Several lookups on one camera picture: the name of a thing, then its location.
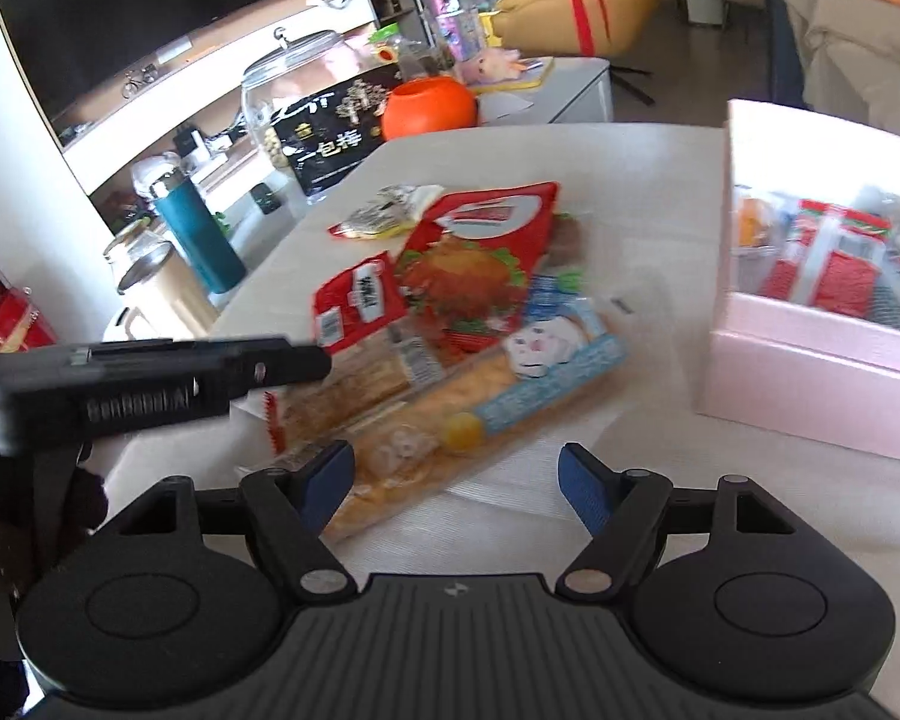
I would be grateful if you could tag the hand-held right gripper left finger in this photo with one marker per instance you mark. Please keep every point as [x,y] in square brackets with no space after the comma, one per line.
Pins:
[328,484]

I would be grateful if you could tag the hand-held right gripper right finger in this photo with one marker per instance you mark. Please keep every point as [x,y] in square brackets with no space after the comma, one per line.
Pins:
[585,495]

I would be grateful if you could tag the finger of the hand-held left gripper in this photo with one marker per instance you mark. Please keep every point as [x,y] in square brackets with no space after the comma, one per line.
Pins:
[285,364]

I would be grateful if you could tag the clear cracker packet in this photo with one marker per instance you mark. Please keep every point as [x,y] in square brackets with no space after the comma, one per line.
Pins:
[360,382]

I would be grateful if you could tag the small red snack packet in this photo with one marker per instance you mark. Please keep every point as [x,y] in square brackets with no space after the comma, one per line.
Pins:
[356,300]

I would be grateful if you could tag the yellow white small packet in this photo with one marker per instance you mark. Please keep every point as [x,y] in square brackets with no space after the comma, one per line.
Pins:
[379,214]

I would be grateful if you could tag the large red snack packet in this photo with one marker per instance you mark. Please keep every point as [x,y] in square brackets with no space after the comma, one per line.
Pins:
[480,270]

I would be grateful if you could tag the pink gift box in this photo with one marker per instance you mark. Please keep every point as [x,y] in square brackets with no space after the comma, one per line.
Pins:
[810,390]

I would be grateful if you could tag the clear dried snack packet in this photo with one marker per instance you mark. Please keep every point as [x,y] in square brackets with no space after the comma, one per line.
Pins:
[757,221]

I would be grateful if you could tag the person's left hand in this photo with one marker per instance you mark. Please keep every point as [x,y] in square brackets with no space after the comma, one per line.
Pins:
[88,499]

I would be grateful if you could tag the steel mug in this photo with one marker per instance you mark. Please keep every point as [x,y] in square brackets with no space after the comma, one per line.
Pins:
[169,289]

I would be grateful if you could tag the red bag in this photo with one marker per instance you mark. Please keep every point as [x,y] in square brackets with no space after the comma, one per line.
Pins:
[22,319]

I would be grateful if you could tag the teal thermos bottle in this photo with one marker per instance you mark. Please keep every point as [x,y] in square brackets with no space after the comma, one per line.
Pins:
[195,232]

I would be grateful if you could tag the black packet with tree print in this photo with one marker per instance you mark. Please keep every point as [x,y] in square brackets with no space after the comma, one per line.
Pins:
[337,131]

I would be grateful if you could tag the glass jar with lid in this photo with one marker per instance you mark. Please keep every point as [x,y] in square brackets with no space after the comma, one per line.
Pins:
[270,105]

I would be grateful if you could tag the orange pumpkin bucket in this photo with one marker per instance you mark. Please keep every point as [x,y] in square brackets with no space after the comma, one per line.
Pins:
[427,109]

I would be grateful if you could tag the pink plush toy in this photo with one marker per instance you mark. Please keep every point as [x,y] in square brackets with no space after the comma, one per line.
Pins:
[495,66]

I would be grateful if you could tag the black television screen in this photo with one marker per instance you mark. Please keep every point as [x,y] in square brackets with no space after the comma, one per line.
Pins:
[157,7]

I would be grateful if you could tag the yellow tray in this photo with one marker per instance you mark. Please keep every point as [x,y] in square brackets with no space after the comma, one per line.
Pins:
[536,73]

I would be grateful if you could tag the colourful kids water bottle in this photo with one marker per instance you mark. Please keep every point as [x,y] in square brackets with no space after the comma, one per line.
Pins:
[454,19]

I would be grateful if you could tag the white coffee table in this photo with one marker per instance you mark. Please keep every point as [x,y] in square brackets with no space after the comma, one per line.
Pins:
[570,94]

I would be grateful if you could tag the red ribbon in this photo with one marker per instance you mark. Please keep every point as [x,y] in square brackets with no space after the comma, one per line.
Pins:
[585,11]

